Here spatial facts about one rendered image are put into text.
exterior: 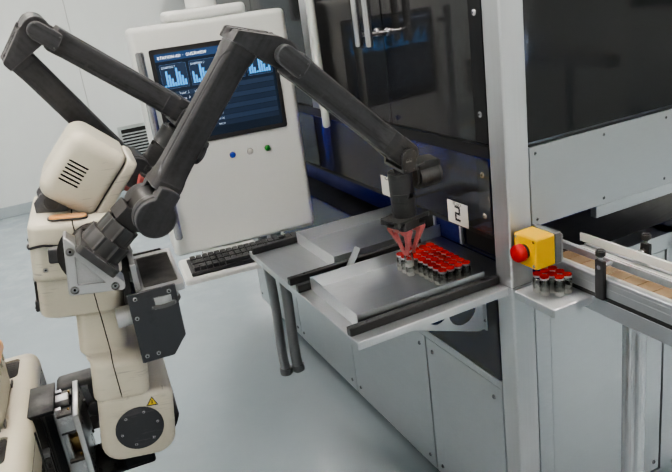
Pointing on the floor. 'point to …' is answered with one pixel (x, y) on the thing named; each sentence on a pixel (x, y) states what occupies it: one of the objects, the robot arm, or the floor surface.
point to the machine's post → (511, 205)
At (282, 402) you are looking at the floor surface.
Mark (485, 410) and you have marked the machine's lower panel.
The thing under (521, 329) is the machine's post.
